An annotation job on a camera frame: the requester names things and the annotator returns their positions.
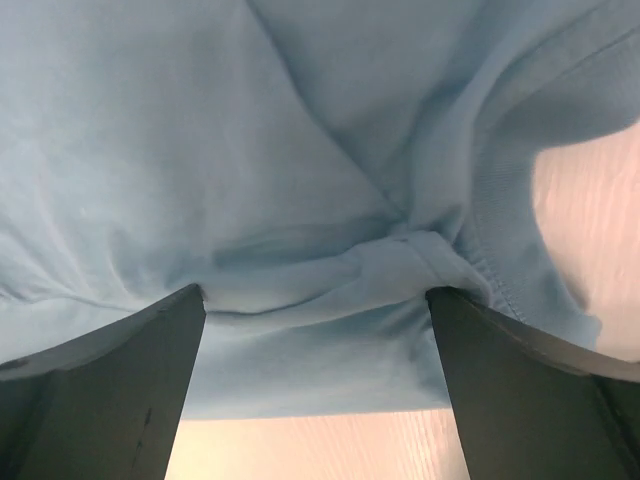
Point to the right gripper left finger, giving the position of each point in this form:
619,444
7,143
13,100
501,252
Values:
107,404

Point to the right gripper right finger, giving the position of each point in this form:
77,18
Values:
529,405

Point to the light blue t-shirt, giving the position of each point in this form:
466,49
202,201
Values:
314,166

